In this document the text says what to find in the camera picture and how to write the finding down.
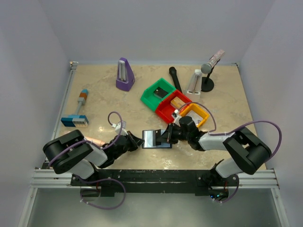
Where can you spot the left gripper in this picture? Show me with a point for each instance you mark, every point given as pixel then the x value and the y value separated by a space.
pixel 130 141

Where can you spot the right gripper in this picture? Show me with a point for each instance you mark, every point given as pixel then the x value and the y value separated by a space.
pixel 169 132

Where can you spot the black VIP credit card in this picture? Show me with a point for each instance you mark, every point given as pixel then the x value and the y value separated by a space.
pixel 149 137

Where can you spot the blue card holder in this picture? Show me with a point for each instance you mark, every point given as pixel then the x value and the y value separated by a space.
pixel 164 144

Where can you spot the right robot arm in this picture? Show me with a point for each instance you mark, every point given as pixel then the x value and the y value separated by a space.
pixel 248 153

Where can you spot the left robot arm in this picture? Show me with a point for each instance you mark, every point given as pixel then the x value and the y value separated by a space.
pixel 75 154

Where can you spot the cards in orange bin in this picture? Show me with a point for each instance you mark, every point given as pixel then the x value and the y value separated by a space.
pixel 195 117

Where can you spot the tan card in red bin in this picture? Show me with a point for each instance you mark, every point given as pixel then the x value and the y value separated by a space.
pixel 177 103

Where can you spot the black card in green bin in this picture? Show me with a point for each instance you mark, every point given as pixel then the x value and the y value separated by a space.
pixel 160 93

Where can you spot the red bin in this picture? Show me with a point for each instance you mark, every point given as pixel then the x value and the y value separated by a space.
pixel 165 109

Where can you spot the pink cylinder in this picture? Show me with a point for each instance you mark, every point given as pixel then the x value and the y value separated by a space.
pixel 95 141

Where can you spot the orange bin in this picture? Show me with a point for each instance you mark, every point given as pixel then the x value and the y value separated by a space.
pixel 194 107

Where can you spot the green bin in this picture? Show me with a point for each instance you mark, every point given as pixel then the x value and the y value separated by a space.
pixel 148 97

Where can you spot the clear metronome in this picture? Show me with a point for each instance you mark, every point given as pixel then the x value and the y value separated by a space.
pixel 194 85

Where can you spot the purple metronome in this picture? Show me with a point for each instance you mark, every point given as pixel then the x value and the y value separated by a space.
pixel 125 76

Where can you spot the black microphone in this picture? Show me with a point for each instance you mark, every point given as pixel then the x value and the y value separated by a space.
pixel 173 74

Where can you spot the black microphone stand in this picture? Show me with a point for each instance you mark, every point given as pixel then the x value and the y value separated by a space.
pixel 207 83

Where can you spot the blue grey toy tool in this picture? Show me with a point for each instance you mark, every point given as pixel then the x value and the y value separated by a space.
pixel 77 120

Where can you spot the silver microphone on stand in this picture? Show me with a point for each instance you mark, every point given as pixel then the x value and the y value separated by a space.
pixel 213 61

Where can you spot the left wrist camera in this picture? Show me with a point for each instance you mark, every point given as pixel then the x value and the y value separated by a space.
pixel 120 128

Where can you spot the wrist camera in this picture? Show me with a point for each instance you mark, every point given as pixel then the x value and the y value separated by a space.
pixel 176 117
pixel 120 128

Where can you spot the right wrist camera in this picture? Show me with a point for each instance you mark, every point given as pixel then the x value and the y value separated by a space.
pixel 176 117

